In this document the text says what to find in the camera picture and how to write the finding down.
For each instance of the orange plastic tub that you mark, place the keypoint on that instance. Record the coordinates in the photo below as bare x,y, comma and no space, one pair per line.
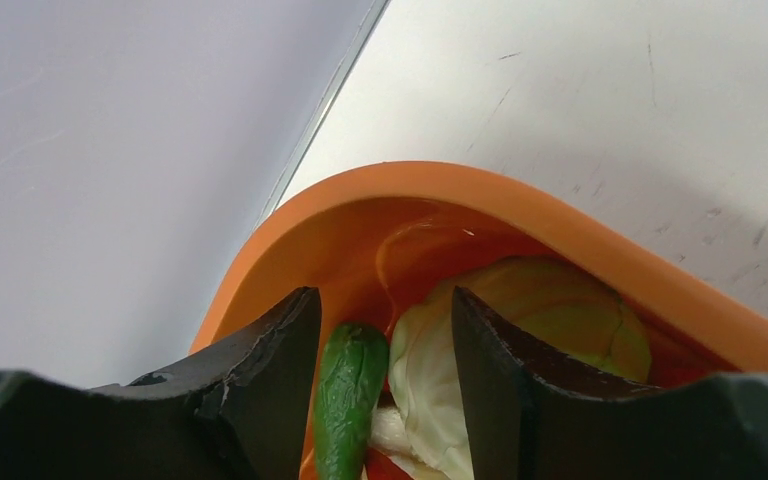
374,239

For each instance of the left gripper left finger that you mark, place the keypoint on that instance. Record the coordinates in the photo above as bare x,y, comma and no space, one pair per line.
236,409

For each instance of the small white cauliflower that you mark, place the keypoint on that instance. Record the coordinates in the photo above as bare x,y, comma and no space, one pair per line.
553,316

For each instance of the green bean pod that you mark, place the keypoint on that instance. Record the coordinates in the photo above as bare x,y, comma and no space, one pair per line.
353,368

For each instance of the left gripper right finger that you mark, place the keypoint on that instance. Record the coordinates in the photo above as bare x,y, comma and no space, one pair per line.
534,412

